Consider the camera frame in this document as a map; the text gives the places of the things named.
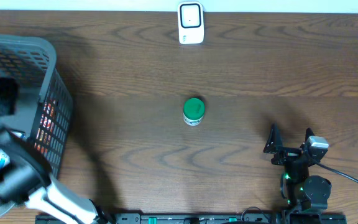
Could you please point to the white barcode scanner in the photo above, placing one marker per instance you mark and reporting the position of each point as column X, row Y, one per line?
column 190, row 23

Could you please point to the grey plastic mesh basket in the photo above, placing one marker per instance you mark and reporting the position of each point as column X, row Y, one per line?
column 35, row 114

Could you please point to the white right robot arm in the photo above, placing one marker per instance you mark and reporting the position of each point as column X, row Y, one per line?
column 307, row 195

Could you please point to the red Top chocolate bar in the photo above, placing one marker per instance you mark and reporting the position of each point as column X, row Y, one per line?
column 47, row 123

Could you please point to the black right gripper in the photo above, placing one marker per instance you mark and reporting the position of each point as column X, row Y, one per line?
column 288, row 154

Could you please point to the green lid jar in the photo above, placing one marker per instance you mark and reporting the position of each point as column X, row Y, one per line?
column 193, row 111

